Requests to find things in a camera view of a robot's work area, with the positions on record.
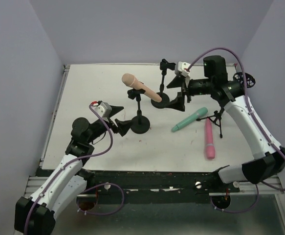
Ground teal toy microphone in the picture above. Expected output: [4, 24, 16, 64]
[171, 107, 208, 133]

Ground beige toy microphone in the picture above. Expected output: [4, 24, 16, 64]
[122, 73, 162, 102]

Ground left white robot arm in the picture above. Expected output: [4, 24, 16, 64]
[14, 101, 132, 235]

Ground black tripod microphone stand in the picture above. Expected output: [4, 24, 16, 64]
[196, 71, 257, 139]

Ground pink toy microphone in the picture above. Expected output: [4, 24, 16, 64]
[204, 118, 216, 160]

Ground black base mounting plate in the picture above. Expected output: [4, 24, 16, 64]
[77, 170, 240, 205]

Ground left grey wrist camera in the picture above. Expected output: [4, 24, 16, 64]
[90, 101, 112, 118]

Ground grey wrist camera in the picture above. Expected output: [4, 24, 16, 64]
[90, 101, 112, 118]
[175, 61, 190, 78]

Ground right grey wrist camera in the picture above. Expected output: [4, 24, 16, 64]
[175, 61, 190, 78]

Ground aluminium frame rail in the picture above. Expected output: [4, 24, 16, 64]
[22, 64, 70, 197]

